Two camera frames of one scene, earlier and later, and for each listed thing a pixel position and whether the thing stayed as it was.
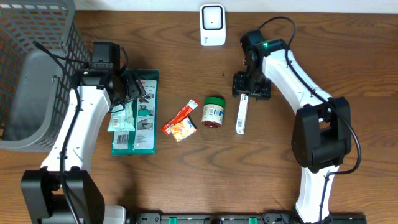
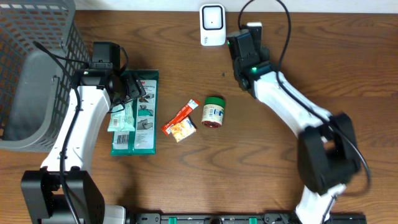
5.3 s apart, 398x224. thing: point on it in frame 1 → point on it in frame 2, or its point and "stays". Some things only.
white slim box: (242, 114) → (254, 24)
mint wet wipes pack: (124, 121) stays
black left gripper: (137, 88) stays
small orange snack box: (183, 129) stays
